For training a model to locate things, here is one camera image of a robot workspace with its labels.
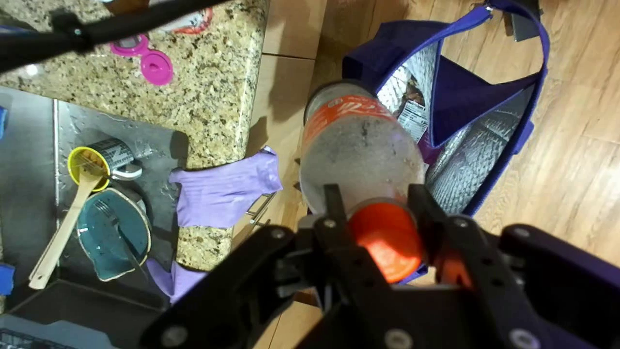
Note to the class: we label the steel sink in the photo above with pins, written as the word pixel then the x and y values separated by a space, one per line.
pixel 31 161

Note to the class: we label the teal bowl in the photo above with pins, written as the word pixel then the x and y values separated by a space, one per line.
pixel 113 233

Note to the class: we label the blue cloth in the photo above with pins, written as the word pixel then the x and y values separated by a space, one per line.
pixel 465 97

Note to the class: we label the wooden spoon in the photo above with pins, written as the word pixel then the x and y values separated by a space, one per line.
pixel 58 242

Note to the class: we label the grey mug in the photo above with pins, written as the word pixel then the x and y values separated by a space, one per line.
pixel 126 157

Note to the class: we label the purple cloth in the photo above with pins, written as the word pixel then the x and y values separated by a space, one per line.
pixel 219 194

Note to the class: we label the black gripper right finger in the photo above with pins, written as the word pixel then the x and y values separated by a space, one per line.
pixel 516 291

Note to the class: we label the yellow measuring cup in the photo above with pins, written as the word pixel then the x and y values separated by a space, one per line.
pixel 87 167

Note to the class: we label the Coca-Cola bottle red cap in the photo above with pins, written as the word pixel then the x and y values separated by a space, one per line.
pixel 355 155

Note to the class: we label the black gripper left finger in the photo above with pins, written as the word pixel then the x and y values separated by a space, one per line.
pixel 272 283

